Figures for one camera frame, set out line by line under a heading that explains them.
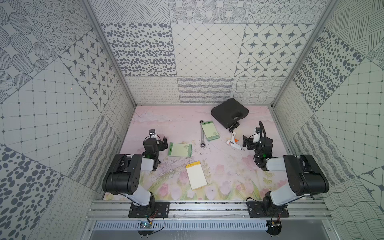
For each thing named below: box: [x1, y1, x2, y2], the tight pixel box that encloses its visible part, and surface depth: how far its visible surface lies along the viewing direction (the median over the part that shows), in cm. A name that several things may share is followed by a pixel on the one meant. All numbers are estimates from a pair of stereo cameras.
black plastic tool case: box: [210, 98, 250, 129], surface depth 114 cm
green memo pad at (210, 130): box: [201, 120, 220, 142], surface depth 107 cm
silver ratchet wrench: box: [199, 120, 206, 148], surface depth 103 cm
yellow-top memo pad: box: [185, 160, 208, 190], surface depth 87 cm
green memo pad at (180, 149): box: [168, 142, 193, 157], surface depth 97 cm
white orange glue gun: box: [226, 132, 246, 151], surface depth 100 cm
